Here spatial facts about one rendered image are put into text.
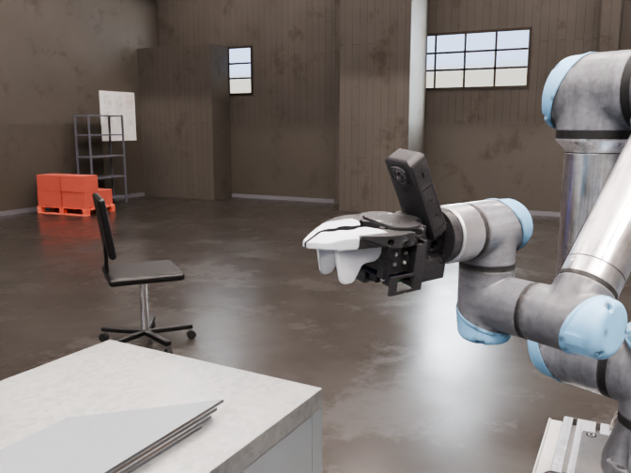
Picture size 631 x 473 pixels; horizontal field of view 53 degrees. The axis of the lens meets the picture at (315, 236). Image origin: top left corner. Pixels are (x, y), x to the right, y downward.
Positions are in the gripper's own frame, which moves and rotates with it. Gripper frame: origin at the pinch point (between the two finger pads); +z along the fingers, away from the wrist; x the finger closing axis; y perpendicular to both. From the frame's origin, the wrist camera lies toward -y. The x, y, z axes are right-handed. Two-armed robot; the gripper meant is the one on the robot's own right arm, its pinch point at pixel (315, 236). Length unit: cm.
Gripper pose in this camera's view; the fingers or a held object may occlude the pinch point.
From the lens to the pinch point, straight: 67.3
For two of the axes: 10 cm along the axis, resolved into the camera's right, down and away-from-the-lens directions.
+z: -7.9, 1.1, -6.0
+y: -0.8, 9.6, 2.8
